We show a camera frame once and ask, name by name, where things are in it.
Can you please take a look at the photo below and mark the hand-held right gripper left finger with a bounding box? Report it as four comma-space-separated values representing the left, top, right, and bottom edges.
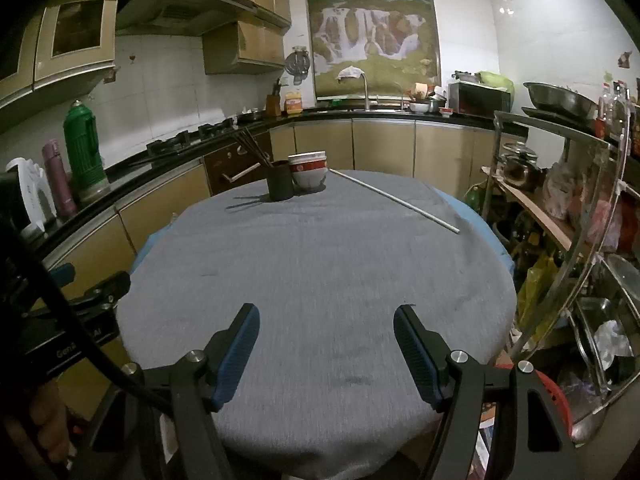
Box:
87, 302, 261, 480

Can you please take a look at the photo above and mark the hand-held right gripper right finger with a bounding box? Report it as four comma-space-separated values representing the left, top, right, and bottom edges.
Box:
393, 304, 581, 480

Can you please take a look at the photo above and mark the person's left hand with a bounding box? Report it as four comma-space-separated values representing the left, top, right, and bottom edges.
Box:
0, 380, 71, 468

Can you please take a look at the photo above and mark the white ribbed appliance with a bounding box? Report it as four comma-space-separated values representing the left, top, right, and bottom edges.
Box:
5, 157, 58, 233

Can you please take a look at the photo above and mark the purple thermos flask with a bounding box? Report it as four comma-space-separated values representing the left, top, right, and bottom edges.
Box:
41, 140, 78, 218

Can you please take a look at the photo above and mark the green thermos jug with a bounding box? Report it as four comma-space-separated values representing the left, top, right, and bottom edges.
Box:
62, 100, 111, 201

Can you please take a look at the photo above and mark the grey tablecloth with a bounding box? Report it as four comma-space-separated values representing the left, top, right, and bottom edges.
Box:
115, 170, 518, 478

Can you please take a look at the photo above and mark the yellow plastic bag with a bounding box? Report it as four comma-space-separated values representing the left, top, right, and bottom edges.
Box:
517, 255, 558, 331

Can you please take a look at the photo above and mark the black kitchen countertop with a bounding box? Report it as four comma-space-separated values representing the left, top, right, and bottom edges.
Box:
42, 107, 528, 266

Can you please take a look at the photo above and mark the blue tablecloth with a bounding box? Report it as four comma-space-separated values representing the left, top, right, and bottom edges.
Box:
131, 187, 516, 281

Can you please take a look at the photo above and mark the thin white rod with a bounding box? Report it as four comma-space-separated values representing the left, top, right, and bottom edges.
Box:
330, 169, 461, 235

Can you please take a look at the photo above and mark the black gas stove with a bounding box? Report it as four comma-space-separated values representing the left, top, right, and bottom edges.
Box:
146, 119, 238, 157

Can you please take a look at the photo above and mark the built-in oven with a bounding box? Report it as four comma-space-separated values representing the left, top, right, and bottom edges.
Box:
203, 132, 275, 196

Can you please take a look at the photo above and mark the black chopstick holder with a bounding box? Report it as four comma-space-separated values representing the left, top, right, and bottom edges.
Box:
266, 160, 295, 202

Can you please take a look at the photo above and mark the metal shelf rack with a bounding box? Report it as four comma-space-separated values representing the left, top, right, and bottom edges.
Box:
482, 107, 640, 441

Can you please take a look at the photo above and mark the white plastic bag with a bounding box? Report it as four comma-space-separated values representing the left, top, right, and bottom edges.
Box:
595, 320, 633, 371

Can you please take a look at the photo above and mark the glass-door corner cabinet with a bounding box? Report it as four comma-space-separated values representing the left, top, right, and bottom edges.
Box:
0, 0, 121, 121

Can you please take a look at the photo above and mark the metal pot with lid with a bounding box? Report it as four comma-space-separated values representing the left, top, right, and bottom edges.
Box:
500, 142, 543, 183

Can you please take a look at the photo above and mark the floral plastic bag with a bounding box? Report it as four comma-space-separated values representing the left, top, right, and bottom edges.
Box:
542, 160, 583, 221

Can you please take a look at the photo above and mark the wooden knife block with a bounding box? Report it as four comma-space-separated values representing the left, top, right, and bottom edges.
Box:
265, 80, 283, 117

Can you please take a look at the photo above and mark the microwave oven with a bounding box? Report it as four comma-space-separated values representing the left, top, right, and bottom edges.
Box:
448, 81, 513, 119

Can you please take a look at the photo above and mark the green bag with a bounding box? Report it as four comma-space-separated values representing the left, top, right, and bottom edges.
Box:
475, 71, 516, 92

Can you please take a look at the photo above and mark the range hood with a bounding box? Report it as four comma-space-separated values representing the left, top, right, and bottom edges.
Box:
115, 0, 293, 38

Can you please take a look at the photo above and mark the metal basin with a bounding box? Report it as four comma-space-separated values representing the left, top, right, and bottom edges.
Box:
522, 81, 598, 121

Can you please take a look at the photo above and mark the hanging metal strainer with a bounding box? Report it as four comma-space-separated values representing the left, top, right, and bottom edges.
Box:
285, 46, 312, 86

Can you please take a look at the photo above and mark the clear plastic bottle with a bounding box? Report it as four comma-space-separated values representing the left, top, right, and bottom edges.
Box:
612, 80, 636, 136

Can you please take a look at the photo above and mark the black cable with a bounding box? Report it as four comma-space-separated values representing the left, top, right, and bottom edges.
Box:
0, 237, 171, 411

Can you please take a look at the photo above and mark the small wall cabinet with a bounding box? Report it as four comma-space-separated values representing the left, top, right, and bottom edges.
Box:
202, 20, 288, 76

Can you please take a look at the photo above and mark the waterfall wall poster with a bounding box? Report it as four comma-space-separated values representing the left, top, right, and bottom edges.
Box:
302, 0, 441, 101

